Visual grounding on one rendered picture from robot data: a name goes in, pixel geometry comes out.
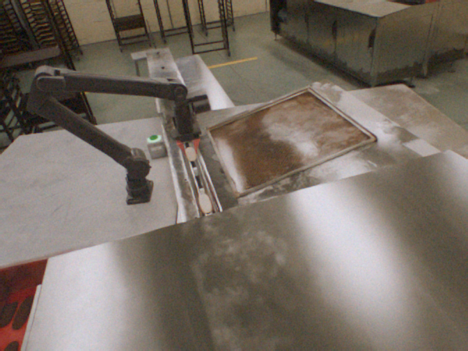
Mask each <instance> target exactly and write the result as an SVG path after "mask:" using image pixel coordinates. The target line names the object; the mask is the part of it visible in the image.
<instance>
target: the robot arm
mask: <svg viewBox="0 0 468 351"><path fill-rule="evenodd" d="M52 92H56V93H70V92H84V93H104V94H114V95H135V96H146V97H154V98H159V99H167V100H174V101H175V102H173V104H172V106H173V112H174V116H175V121H176V125H177V129H175V130H171V132H172V135H173V140H174V141H175V140H176V141H177V145H178V146H179V148H180V149H181V150H182V151H183V153H184V154H185V156H186V153H185V149H184V146H183V144H182V143H183V142H184V141H191V140H194V148H195V151H196V153H197V148H198V145H199V141H200V136H199V135H201V130H200V127H199V126H198V124H195V125H193V122H192V116H191V111H192V113H194V115H196V114H201V113H205V112H207V111H211V105H210V100H209V97H208V95H206V94H205V93H204V92H203V91H202V92H197V93H188V92H187V87H186V86H185V85H184V84H183V83H182V82H181V81H180V80H179V79H177V78H170V77H165V78H159V77H155V78H148V77H132V76H125V75H109V74H101V73H93V72H79V71H72V70H67V69H59V68H51V67H49V66H48V65H42V66H41V67H39V68H38V69H37V70H36V73H35V74H34V76H33V81H32V82H31V89H30V93H29V99H28V104H27V108H26V110H27V111H28V112H29V113H31V114H33V115H34V114H38V115H39V116H42V117H44V118H46V119H48V120H50V121H52V122H53V123H54V124H56V125H58V126H60V127H62V128H63V129H65V130H66V131H68V132H69V133H71V134H73V135H75V136H76V137H79V138H80V139H82V140H83V141H85V142H86V143H87V144H89V145H90V146H92V147H94V148H95V149H97V150H99V151H101V152H103V153H104V154H105V155H108V156H109V157H110V158H112V159H113V160H114V161H115V162H117V163H118V164H120V165H121V166H122V167H124V168H125V173H126V177H125V180H126V183H127V185H126V190H127V198H126V203H127V205H136V204H141V203H149V202H150V197H151V194H152V190H153V187H154V182H153V181H152V180H148V179H147V178H146V176H147V175H148V174H149V172H150V169H151V168H152V167H151V166H150V165H149V163H150V162H149V159H147V158H146V155H145V153H144V151H143V150H142V149H140V148H130V147H128V146H126V145H125V144H122V143H120V142H119V141H118V140H115V139H114V138H113V137H111V136H109V135H108V134H106V133H105V132H103V131H102V130H100V129H99V128H97V127H95V126H94V125H92V124H91V123H90V122H88V121H87V120H85V119H84V118H82V117H81V116H79V115H78V114H76V113H74V112H73V111H71V110H69V109H68V108H67V107H65V106H63V105H62V104H61V103H60V102H59V101H58V100H56V99H55V98H53V97H52V96H51V94H52ZM189 105H190V108H189ZM190 109H191V111H190Z"/></svg>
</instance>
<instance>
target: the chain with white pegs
mask: <svg viewBox="0 0 468 351"><path fill-rule="evenodd" d="M146 22H147V25H148V21H147V20H146ZM148 29H149V32H150V36H152V39H153V43H154V46H155V49H157V47H156V44H155V41H154V38H153V35H152V32H151V29H150V27H149V25H148ZM184 142H185V148H186V149H187V148H188V147H189V146H188V144H187V141H184ZM191 164H192V168H193V171H194V175H195V177H196V182H197V185H198V188H199V191H200V194H205V193H204V190H203V188H202V185H201V181H200V178H199V176H198V171H197V168H196V166H195V163H194V162H191Z"/></svg>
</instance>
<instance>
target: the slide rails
mask: <svg viewBox="0 0 468 351"><path fill-rule="evenodd" d="M173 122H174V125H175V128H176V129H177V125H176V120H175V117H174V118H173ZM188 144H189V146H190V148H193V149H194V150H195V148H194V142H193V140H191V141H188ZM182 155H183V158H184V161H185V166H186V169H187V173H188V176H189V178H190V181H191V184H192V189H193V191H194V195H195V199H196V204H197V206H198V211H199V214H200V217H204V216H207V215H206V212H203V211H202V209H201V207H200V205H199V201H198V198H199V196H200V191H199V189H198V185H197V183H196V178H195V175H194V171H193V168H192V165H191V162H190V160H188V159H187V157H186V156H185V154H184V153H183V151H182ZM194 162H195V165H196V168H197V171H198V174H199V177H200V180H201V184H202V186H203V190H204V192H205V194H206V195H207V196H209V199H210V201H211V204H212V210H211V212H212V213H216V212H218V209H217V206H216V204H215V201H214V199H213V195H212V192H211V190H210V186H209V184H208V182H207V180H206V177H205V174H204V172H203V168H202V166H201V163H200V159H199V157H198V154H196V159H195V160H194Z"/></svg>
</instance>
